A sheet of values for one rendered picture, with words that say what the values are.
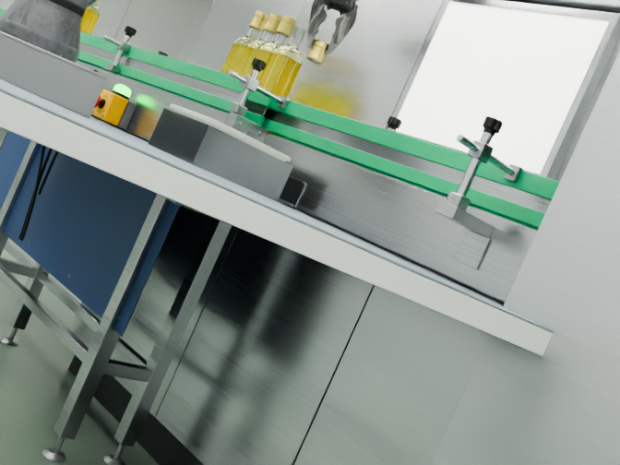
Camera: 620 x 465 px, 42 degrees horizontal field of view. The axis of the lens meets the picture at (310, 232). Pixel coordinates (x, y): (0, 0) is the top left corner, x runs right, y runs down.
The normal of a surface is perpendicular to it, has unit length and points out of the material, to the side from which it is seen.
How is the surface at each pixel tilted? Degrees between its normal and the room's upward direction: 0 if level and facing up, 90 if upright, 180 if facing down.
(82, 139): 90
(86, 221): 90
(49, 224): 90
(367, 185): 90
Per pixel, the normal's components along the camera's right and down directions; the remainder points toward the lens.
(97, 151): 0.30, 0.16
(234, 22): -0.67, -0.28
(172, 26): 0.62, 0.30
